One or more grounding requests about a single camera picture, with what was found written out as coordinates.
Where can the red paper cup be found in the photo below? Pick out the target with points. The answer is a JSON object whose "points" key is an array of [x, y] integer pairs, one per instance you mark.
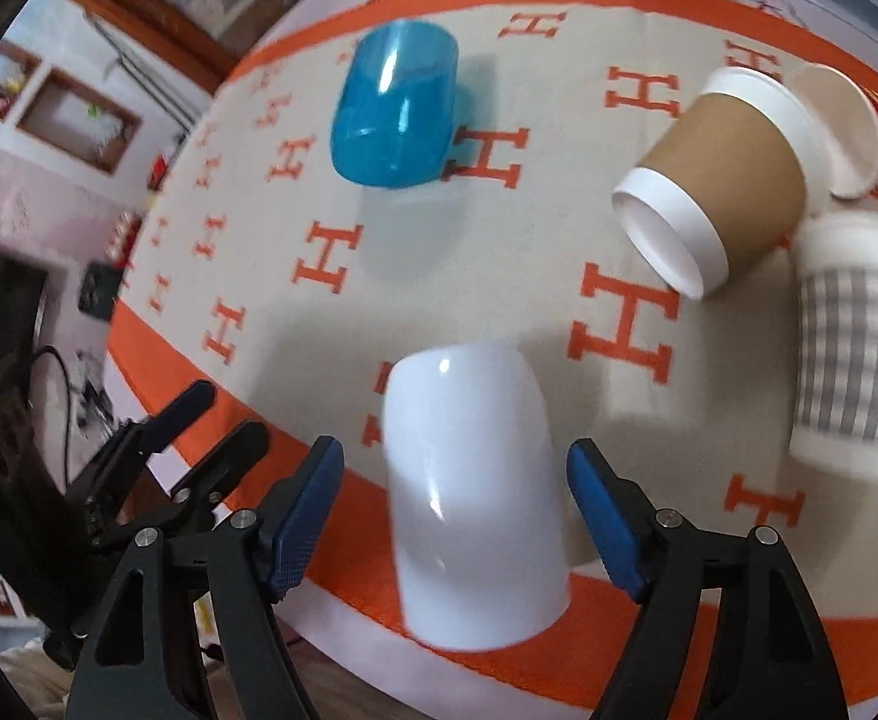
{"points": [[847, 117]]}

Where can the grey checked paper cup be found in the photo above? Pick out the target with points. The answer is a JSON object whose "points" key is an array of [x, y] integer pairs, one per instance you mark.
{"points": [[835, 421]]}

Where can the white ceramic cup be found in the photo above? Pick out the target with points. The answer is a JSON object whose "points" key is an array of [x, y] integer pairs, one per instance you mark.
{"points": [[475, 498]]}

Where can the blue plastic cup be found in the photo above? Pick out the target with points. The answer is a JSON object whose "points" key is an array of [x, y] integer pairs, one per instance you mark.
{"points": [[394, 122]]}

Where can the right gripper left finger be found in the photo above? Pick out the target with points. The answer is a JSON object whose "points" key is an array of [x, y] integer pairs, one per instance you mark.
{"points": [[142, 658]]}

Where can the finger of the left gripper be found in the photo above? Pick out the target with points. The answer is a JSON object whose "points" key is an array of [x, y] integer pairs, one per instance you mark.
{"points": [[102, 488], [193, 499]]}

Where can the orange and cream H blanket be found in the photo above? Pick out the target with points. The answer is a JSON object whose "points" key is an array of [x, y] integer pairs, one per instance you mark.
{"points": [[559, 277]]}

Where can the brown sleeve paper cup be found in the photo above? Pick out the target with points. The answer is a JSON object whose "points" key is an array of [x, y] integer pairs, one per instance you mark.
{"points": [[732, 177]]}

